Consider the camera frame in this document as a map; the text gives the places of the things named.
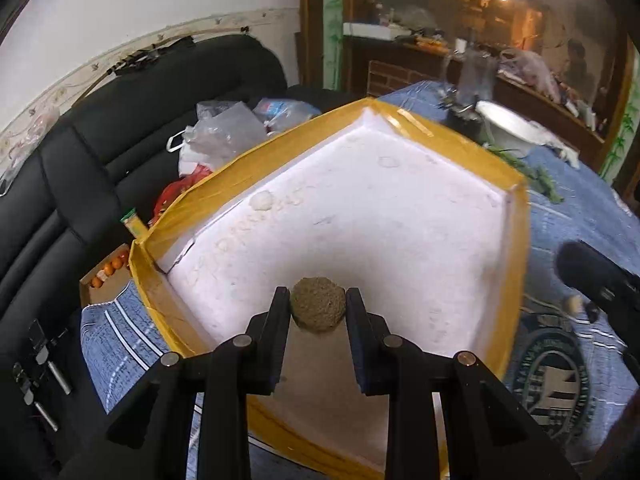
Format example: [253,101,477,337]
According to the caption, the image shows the brown fuzzy round fruit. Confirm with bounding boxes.
[291,278,346,334]

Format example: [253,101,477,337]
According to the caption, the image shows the dark purple plum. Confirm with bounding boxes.
[585,302,600,324]

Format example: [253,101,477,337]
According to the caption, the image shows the small beige foam ball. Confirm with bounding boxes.
[563,295,584,316]

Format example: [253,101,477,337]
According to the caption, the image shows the blue plaid tablecloth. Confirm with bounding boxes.
[79,79,640,480]

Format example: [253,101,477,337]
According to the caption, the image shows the cardboard box with oranges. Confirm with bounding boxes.
[79,244,131,308]

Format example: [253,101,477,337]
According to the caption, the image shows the green leafy vegetable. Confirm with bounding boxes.
[484,143,564,204]

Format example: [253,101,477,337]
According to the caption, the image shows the white enamel bowl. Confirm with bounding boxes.
[475,101,551,158]

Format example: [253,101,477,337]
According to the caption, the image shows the black power adapter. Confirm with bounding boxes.
[442,104,483,139]

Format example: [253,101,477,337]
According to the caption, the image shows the pink plastic bag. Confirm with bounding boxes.
[499,48,561,104]

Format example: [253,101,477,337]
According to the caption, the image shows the black leather sofa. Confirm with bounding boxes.
[1,34,350,479]

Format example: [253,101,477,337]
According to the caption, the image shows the yellow taped foam tray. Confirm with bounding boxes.
[128,96,532,480]

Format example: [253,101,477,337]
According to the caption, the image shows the clear plastic bags on sofa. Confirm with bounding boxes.
[166,99,320,177]

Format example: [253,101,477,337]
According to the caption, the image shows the wooden sideboard counter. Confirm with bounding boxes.
[344,34,606,162]

